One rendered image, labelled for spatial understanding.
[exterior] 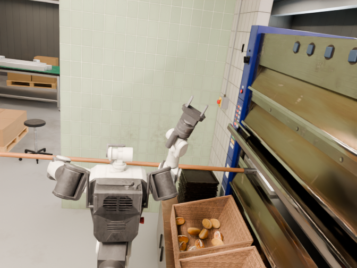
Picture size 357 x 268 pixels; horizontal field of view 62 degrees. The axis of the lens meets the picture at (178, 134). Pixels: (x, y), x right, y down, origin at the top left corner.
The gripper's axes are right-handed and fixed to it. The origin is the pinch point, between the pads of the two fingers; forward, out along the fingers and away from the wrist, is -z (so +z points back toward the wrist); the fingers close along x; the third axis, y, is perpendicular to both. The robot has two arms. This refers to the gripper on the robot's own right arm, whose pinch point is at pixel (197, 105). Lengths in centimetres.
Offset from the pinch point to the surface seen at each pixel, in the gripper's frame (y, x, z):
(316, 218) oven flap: -20, -68, 3
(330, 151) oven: -4, -59, -18
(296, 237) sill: -6, -75, 27
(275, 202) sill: 22, -65, 35
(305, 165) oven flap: 6, -58, -2
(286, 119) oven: 34, -42, -6
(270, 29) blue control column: 100, -5, -33
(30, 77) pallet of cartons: 484, 516, 439
